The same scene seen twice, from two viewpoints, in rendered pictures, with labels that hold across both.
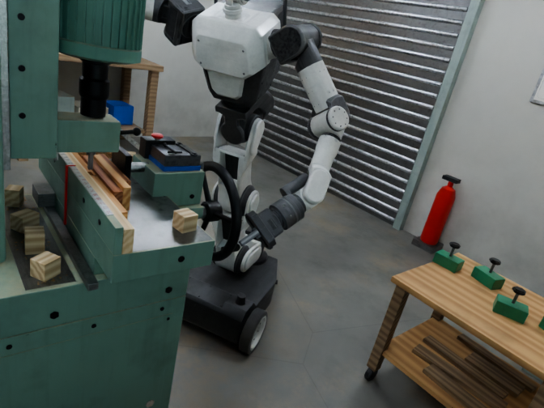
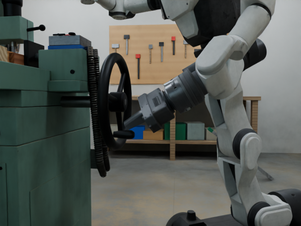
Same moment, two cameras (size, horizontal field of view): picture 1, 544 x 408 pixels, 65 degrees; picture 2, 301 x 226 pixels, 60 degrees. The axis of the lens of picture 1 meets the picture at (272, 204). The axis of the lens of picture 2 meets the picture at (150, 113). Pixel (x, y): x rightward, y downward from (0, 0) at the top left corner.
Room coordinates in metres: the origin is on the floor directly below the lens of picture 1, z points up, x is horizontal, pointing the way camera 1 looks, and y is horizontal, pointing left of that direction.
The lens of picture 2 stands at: (0.70, -0.51, 0.82)
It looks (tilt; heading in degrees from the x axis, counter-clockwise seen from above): 3 degrees down; 51
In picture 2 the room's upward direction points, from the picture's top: straight up
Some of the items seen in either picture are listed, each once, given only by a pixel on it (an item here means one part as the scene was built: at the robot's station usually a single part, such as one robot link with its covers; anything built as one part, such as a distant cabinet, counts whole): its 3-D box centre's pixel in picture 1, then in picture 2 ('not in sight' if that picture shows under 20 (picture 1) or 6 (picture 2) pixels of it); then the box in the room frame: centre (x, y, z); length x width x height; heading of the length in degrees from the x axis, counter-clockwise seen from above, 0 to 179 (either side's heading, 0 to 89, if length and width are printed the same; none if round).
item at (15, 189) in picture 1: (14, 196); not in sight; (0.92, 0.62, 0.82); 0.04 x 0.03 x 0.04; 18
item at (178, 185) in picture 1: (167, 179); (71, 67); (1.02, 0.28, 0.91); 0.15 x 0.14 x 0.09; 42
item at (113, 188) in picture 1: (100, 181); not in sight; (0.89, 0.40, 0.92); 0.23 x 0.02 x 0.05; 42
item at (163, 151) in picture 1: (170, 151); (72, 44); (1.02, 0.28, 0.99); 0.13 x 0.11 x 0.06; 42
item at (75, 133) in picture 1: (82, 135); (7, 33); (0.88, 0.43, 1.03); 0.14 x 0.07 x 0.09; 132
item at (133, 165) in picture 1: (133, 167); (43, 57); (0.96, 0.35, 0.95); 0.09 x 0.07 x 0.09; 42
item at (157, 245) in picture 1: (133, 197); (46, 82); (0.96, 0.34, 0.87); 0.61 x 0.30 x 0.06; 42
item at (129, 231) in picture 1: (79, 179); not in sight; (0.88, 0.44, 0.92); 0.60 x 0.02 x 0.05; 42
